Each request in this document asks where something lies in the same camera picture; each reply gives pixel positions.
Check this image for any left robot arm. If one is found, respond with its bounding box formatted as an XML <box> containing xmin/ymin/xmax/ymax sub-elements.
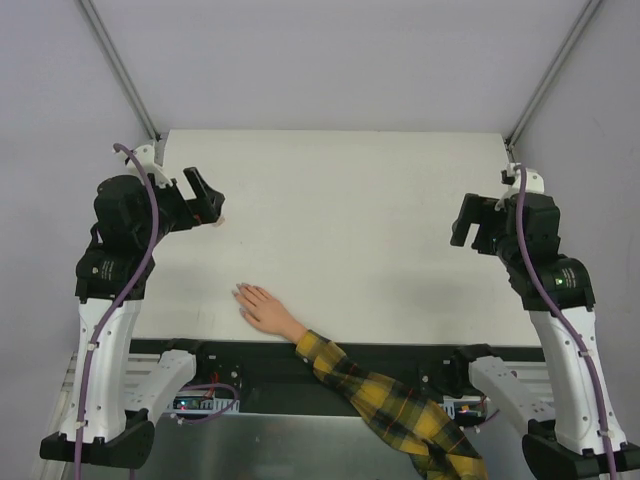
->
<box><xmin>39</xmin><ymin>167</ymin><xmax>225</xmax><ymax>469</ymax></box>

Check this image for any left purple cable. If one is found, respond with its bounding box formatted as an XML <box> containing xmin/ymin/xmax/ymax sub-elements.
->
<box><xmin>73</xmin><ymin>142</ymin><xmax>161</xmax><ymax>480</ymax></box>

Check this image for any left aluminium frame post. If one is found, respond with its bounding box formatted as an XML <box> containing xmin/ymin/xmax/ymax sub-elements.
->
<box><xmin>75</xmin><ymin>0</ymin><xmax>161</xmax><ymax>141</ymax></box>

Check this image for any green circuit board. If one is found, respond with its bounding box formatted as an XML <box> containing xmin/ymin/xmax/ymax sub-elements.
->
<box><xmin>172</xmin><ymin>396</ymin><xmax>214</xmax><ymax>411</ymax></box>

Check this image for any yellow plaid sleeve forearm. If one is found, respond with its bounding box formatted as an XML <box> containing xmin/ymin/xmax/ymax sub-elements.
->
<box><xmin>296</xmin><ymin>330</ymin><xmax>488</xmax><ymax>479</ymax></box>

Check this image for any right aluminium frame post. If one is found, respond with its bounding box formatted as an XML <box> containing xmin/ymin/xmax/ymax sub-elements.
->
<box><xmin>504</xmin><ymin>0</ymin><xmax>605</xmax><ymax>152</ymax></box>

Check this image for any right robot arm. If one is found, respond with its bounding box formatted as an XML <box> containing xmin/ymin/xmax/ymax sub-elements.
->
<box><xmin>446</xmin><ymin>193</ymin><xmax>639</xmax><ymax>479</ymax></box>

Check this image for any aluminium frame post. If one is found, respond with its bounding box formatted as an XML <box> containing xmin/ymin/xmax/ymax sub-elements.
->
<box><xmin>504</xmin><ymin>0</ymin><xmax>605</xmax><ymax>152</ymax></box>
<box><xmin>75</xmin><ymin>0</ymin><xmax>161</xmax><ymax>141</ymax></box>

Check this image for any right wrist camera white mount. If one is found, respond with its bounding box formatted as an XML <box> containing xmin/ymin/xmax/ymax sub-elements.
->
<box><xmin>501</xmin><ymin>163</ymin><xmax>545</xmax><ymax>200</ymax></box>

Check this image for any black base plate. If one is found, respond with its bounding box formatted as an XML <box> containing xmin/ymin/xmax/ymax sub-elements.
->
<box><xmin>127</xmin><ymin>338</ymin><xmax>549</xmax><ymax>416</ymax></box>

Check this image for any glitter nail polish bottle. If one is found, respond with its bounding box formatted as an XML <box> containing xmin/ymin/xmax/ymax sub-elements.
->
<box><xmin>212</xmin><ymin>216</ymin><xmax>226</xmax><ymax>228</ymax></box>

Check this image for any mannequin hand with painted nails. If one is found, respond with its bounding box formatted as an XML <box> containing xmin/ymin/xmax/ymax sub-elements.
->
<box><xmin>233</xmin><ymin>283</ymin><xmax>307</xmax><ymax>344</ymax></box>

